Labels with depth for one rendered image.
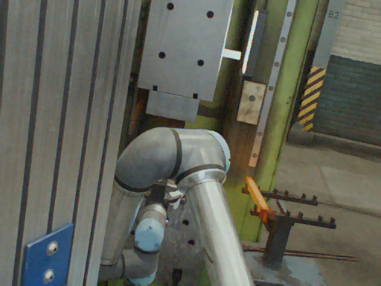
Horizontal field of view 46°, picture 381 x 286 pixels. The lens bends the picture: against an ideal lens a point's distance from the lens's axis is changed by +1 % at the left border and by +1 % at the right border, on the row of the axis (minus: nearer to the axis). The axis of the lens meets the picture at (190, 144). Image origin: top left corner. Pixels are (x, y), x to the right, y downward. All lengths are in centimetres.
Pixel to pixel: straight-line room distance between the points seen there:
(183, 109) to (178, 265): 65
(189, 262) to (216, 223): 99
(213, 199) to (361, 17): 696
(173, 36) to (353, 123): 639
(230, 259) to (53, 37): 60
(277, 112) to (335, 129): 599
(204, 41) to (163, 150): 84
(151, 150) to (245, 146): 103
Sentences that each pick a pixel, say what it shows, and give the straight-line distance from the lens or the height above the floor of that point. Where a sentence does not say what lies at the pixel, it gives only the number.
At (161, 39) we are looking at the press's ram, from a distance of 173.
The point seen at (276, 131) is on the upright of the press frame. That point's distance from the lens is 195.
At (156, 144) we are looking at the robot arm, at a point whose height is 128.
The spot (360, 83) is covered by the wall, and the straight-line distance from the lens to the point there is 784.
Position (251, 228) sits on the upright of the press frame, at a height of 70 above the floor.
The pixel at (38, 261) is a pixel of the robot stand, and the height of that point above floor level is 125.
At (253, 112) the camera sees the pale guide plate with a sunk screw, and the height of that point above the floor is 123.
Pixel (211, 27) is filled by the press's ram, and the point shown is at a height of 154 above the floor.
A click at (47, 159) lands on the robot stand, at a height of 137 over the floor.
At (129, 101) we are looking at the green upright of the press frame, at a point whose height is 117.
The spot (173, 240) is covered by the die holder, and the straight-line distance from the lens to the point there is 187.
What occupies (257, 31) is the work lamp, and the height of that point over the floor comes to 156.
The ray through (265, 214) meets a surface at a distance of 158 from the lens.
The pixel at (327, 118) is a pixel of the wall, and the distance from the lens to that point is 784.
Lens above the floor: 154
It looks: 15 degrees down
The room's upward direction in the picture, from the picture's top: 11 degrees clockwise
